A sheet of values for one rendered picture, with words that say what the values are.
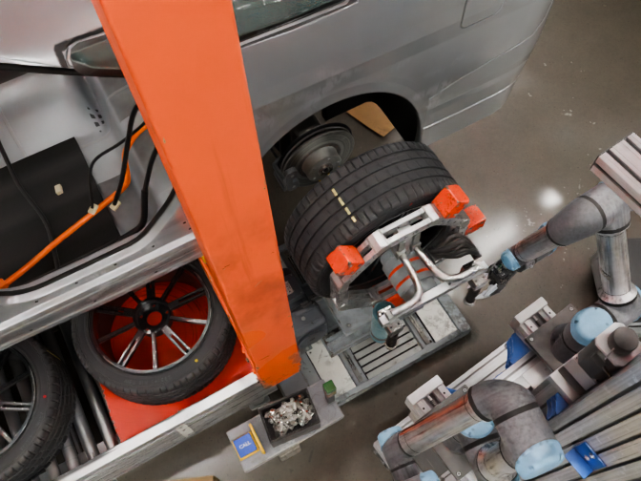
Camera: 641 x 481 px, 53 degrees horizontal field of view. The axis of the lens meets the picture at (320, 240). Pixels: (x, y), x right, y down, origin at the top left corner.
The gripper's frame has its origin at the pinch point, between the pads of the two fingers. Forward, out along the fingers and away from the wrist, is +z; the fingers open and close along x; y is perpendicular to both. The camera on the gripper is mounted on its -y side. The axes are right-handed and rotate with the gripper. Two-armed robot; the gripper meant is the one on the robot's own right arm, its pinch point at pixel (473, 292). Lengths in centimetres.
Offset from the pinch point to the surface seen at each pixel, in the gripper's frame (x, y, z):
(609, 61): -89, -83, -192
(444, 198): -24.8, 30.8, -0.4
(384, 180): -40, 34, 14
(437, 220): -20.5, 28.0, 5.5
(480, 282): 0.7, 12.0, 0.6
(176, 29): -18, 155, 72
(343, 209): -40, 31, 30
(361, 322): -29, -60, 26
